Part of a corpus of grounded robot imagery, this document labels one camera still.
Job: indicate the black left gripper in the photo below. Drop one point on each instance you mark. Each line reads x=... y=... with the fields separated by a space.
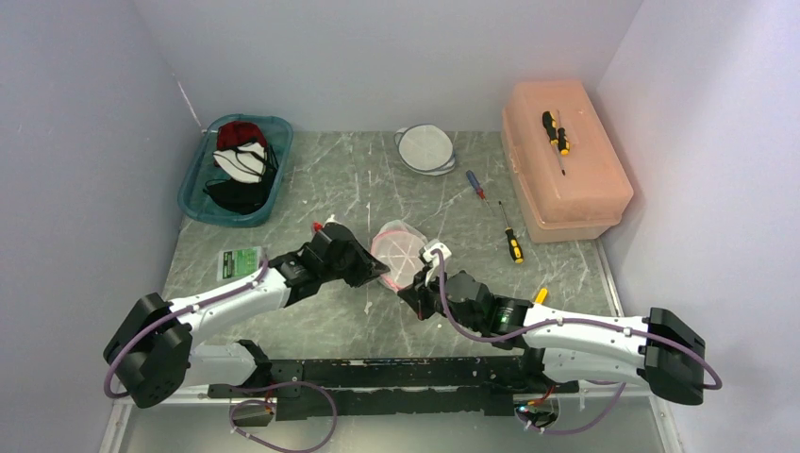
x=368 y=266

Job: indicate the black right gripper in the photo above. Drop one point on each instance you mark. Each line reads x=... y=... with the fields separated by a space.
x=417 y=296

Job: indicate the pink zip mesh laundry bag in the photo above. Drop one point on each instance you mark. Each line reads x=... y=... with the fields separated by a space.
x=397 y=245

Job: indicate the white mesh blue zip laundry bag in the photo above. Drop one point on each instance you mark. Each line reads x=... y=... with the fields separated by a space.
x=425 y=149

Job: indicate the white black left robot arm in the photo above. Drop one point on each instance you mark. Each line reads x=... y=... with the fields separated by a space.
x=160 y=346

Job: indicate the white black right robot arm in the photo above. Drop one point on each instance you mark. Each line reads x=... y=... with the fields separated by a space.
x=658 y=351

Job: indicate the black yellow screwdriver on table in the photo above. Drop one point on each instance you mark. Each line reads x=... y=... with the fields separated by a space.
x=515 y=251

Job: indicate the green label clear bit case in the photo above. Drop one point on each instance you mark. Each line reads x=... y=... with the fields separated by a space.
x=237 y=263

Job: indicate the orange translucent plastic storage box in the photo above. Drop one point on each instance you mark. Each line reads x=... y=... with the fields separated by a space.
x=593 y=195

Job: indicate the red cloth garment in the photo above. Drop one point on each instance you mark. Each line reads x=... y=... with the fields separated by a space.
x=239 y=133

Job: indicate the teal plastic tray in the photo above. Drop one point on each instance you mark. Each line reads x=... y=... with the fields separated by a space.
x=250 y=163

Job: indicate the black yellow screwdriver on box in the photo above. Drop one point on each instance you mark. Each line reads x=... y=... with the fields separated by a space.
x=557 y=137

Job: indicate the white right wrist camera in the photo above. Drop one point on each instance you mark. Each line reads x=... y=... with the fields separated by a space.
x=434 y=256

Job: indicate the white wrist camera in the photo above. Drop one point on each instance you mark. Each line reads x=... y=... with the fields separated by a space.
x=434 y=256
x=332 y=220

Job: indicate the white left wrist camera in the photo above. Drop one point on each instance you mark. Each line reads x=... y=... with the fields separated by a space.
x=332 y=220

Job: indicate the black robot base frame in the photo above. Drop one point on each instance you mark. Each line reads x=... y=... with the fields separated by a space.
x=308 y=388

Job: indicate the small yellow handle screwdriver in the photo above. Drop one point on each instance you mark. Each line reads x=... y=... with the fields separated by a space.
x=541 y=296

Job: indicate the blue red handle screwdriver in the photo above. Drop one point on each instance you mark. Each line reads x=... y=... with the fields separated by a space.
x=475 y=184

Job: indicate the aluminium extrusion rail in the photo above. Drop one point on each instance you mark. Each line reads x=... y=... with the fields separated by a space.
x=122 y=409

